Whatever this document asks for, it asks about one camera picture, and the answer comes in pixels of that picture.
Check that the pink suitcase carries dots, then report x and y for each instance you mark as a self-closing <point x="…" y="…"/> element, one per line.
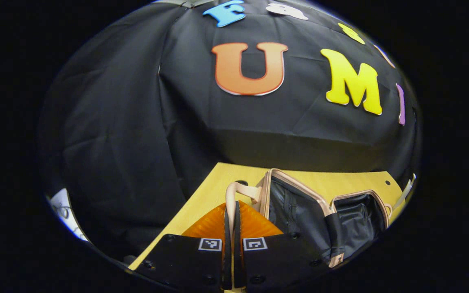
<point x="299" y="211"/>

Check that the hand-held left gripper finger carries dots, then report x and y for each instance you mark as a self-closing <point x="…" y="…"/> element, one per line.
<point x="227" y="252"/>
<point x="237" y="252"/>

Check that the black backdrop cloth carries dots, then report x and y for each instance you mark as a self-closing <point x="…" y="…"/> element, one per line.
<point x="136" y="142"/>

